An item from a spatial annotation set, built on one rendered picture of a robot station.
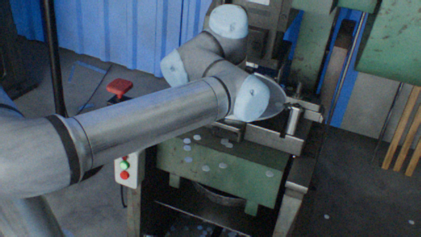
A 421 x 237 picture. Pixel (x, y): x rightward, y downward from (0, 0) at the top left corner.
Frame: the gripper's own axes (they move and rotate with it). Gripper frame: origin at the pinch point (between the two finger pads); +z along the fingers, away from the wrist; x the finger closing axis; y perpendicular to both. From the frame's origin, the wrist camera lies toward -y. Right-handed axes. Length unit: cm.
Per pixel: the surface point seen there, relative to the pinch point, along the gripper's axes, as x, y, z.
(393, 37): 5.7, 32.2, -33.1
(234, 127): -2.8, 4.5, 0.2
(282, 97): 16.5, 13.0, 9.0
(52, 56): 28, -85, 39
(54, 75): 25, -85, 47
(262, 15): 26.2, 2.7, -11.5
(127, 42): 103, -104, 113
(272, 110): 9.0, 11.8, 5.5
